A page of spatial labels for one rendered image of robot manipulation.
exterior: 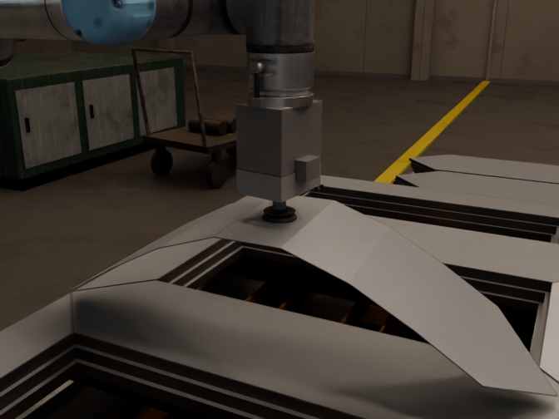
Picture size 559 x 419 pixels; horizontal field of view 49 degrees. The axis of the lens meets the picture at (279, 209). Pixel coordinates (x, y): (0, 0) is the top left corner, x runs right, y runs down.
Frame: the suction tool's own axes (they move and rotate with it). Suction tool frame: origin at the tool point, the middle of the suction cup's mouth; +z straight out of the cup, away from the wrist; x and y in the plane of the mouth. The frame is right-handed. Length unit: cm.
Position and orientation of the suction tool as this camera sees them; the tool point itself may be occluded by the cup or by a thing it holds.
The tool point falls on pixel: (279, 226)
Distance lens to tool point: 74.1
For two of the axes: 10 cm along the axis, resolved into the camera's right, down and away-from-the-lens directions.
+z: 0.0, 9.5, 3.2
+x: -8.2, -1.9, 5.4
